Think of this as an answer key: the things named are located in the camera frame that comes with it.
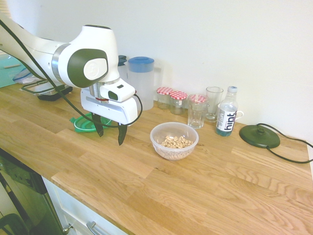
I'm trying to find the clear plastic food bowl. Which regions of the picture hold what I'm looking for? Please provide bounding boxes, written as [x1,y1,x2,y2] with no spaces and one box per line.
[150,121,200,161]

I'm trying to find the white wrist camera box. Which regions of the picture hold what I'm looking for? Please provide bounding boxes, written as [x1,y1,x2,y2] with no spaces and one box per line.
[99,82,136,102]

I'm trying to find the clear zip bag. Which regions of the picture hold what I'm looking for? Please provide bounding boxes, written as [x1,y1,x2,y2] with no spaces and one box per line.
[12,67,40,85]

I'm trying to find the tall footed drinking glass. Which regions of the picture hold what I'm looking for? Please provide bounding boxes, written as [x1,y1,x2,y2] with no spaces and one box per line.
[205,86,224,123]

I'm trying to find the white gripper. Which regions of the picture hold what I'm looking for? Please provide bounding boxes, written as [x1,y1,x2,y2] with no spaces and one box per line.
[80,88,138,146]

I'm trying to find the silver bar drawer handle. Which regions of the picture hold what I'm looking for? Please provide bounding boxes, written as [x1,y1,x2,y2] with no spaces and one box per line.
[86,220,106,235]

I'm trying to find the black flat object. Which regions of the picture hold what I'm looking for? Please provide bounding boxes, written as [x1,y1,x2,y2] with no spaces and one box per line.
[37,85,74,101]

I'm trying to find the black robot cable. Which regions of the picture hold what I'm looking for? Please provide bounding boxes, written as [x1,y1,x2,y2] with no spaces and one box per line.
[0,19,144,129]

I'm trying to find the green round container lid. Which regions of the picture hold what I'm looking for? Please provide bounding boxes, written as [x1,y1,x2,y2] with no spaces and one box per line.
[69,113,113,134]

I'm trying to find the faceted glass tumbler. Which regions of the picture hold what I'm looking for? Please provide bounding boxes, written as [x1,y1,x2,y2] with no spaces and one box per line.
[187,95,210,130]

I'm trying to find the jar red checked lid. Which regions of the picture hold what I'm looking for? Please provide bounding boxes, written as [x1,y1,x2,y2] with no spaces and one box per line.
[169,91,188,115]
[156,87,174,110]
[188,94,210,111]

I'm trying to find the rectangular container green-rimmed lid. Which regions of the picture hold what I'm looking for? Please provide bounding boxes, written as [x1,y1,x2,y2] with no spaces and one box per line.
[21,79,67,95]

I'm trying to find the stainless dishwasher front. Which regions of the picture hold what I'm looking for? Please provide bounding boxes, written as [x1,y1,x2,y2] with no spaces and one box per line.
[0,148,65,235]

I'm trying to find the teal cutting mat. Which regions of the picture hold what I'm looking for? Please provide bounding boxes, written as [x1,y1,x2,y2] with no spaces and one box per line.
[0,52,28,89]

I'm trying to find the black kettle power cord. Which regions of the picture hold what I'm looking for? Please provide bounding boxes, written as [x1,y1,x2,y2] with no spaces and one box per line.
[256,122,313,165]

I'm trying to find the clear pitcher blue lid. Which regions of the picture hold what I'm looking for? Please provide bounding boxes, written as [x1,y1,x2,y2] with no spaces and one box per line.
[127,56,162,112]

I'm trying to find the clear pitcher dark lid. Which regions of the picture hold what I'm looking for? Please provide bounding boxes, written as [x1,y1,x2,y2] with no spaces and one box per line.
[118,55,129,82]

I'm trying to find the white mug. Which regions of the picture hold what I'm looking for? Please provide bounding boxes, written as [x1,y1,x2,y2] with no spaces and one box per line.
[233,105,245,121]

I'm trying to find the cereal pieces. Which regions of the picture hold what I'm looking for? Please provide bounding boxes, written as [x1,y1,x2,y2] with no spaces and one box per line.
[160,135,194,149]

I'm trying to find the hint water bottle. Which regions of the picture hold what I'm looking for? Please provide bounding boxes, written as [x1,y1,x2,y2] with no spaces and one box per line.
[215,86,239,138]

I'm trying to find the white cabinet drawer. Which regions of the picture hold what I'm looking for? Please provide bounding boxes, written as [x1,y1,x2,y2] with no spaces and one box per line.
[41,176,128,235]

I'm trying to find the dark round kettle base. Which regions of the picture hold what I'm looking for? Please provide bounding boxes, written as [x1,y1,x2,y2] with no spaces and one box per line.
[239,123,281,149]

